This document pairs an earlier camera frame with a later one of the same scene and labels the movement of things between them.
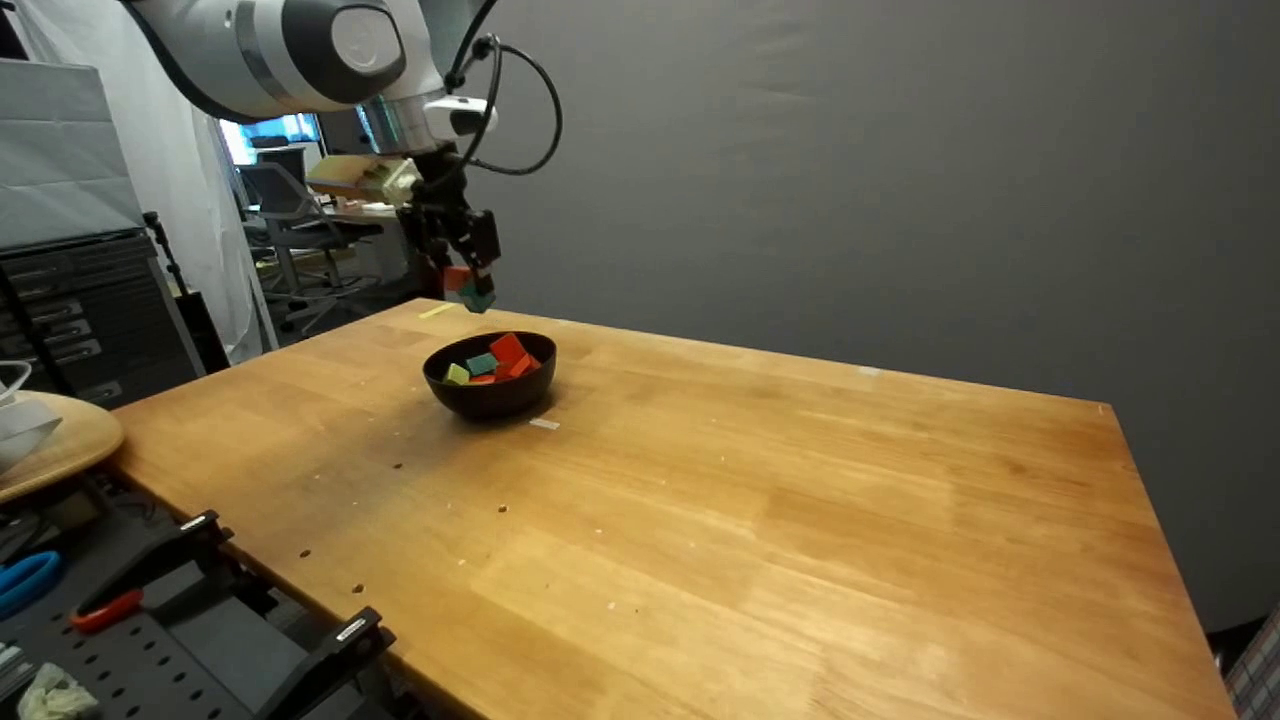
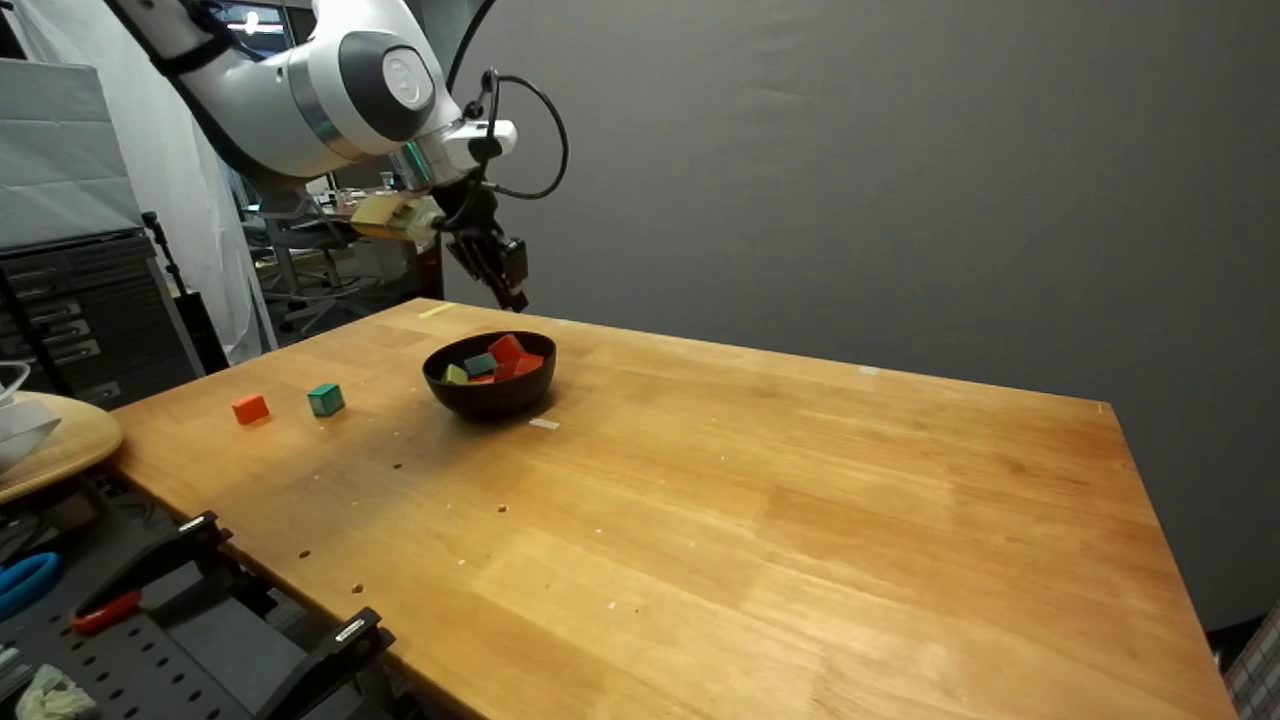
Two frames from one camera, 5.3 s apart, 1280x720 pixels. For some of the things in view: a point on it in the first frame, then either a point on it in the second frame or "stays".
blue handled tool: (25, 580) stays
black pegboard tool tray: (115, 606) stays
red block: (512, 356) stays
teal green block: (481, 361) stays
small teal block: (468, 298) → (327, 396)
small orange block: (458, 278) → (255, 410)
